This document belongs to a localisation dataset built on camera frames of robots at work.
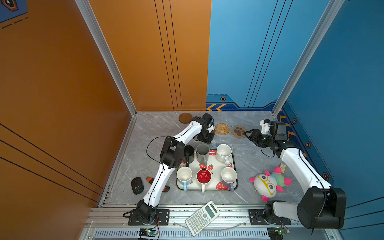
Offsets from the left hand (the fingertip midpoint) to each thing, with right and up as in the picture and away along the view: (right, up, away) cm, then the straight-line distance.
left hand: (210, 140), depth 102 cm
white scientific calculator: (-6, -34, -29) cm, 46 cm away
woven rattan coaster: (+9, +8, +7) cm, 14 cm away
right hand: (+18, +5, -19) cm, 27 cm away
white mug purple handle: (+10, -19, -16) cm, 27 cm away
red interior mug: (-5, -19, -17) cm, 26 cm away
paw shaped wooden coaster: (+21, +6, +6) cm, 23 cm away
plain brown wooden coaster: (-18, +17, +14) cm, 28 cm away
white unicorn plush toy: (+27, -20, -26) cm, 43 cm away
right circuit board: (+29, -41, -31) cm, 59 cm away
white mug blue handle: (-16, -18, -18) cm, 30 cm away
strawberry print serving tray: (+2, -15, -12) cm, 19 cm away
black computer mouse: (-42, -22, -21) cm, 52 cm away
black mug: (-14, -8, -11) cm, 19 cm away
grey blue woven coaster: (+2, -2, -2) cm, 4 cm away
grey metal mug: (-6, -4, -14) cm, 16 cm away
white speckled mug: (+8, -8, -7) cm, 13 cm away
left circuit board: (-32, -41, -31) cm, 61 cm away
